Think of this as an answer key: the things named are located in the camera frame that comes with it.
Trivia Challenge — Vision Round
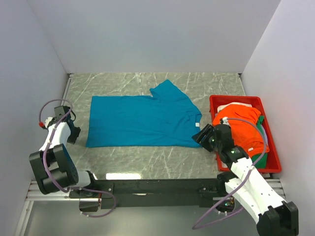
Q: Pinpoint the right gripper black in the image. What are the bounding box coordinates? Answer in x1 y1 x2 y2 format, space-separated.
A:
191 123 222 152

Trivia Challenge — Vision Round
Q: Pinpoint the teal t shirt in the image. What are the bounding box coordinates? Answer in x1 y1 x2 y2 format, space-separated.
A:
86 80 202 148

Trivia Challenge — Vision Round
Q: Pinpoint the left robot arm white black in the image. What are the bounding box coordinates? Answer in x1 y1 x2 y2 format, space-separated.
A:
29 106 98 198

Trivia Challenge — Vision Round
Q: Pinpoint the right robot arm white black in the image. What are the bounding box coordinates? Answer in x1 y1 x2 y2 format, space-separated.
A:
192 124 299 236

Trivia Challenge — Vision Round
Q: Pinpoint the orange t shirt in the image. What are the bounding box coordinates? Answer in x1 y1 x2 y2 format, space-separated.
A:
212 102 265 159

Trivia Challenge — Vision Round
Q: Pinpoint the black base bar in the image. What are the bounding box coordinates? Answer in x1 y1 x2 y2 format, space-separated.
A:
68 178 237 213

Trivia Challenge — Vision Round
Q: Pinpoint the white t shirt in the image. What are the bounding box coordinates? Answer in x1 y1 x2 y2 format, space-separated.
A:
216 101 253 113

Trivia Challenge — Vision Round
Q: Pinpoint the lavender t shirt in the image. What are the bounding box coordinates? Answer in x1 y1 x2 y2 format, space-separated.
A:
261 126 268 143

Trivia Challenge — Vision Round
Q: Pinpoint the green t shirt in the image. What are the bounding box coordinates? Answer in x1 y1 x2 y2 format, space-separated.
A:
252 115 268 169

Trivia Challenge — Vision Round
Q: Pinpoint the red plastic bin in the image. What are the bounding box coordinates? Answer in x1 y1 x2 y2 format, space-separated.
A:
209 95 282 174

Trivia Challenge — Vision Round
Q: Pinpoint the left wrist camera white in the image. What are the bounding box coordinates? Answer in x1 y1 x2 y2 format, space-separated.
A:
38 117 54 129

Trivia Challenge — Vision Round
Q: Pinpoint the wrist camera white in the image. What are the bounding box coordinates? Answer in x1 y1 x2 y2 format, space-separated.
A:
38 117 54 129
220 117 229 125

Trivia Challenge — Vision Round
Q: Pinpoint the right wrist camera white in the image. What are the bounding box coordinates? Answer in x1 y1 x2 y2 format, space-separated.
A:
220 117 229 125

